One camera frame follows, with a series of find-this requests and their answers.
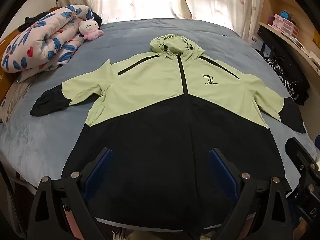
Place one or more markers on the black knit garment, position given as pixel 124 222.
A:
pixel 97 18

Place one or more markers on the white cat plush toy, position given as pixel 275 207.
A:
pixel 87 27

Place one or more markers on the wooden shelf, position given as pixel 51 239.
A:
pixel 295 42

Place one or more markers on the white leaf print curtain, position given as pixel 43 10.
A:
pixel 137 0

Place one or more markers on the floral quilt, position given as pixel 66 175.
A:
pixel 37 42

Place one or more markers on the stack of pink boxes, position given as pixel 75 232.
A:
pixel 282 25

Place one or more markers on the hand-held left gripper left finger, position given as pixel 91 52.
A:
pixel 100 170

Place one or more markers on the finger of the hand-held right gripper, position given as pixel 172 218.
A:
pixel 298 155

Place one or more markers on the beige pillow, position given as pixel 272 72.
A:
pixel 12 100

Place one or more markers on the white cardboard box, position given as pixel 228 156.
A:
pixel 256 41

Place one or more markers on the green and black hooded jacket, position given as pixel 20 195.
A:
pixel 150 80

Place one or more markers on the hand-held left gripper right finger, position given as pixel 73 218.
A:
pixel 222 172

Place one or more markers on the blue-grey bed blanket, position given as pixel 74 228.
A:
pixel 125 37

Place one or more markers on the black and white patterned cloth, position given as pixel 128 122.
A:
pixel 282 80

